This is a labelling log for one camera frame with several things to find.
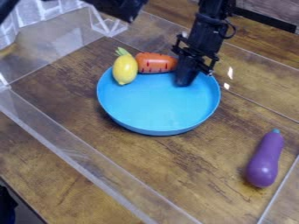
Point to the yellow toy lemon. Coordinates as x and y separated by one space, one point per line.
124 68

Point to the clear acrylic enclosure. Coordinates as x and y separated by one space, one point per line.
86 172

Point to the blue round plate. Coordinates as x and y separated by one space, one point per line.
153 107

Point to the purple toy eggplant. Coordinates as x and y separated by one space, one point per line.
261 167

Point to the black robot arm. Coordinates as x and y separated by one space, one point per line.
216 9

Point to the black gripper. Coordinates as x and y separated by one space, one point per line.
197 49

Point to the orange toy carrot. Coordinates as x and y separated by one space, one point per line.
153 63

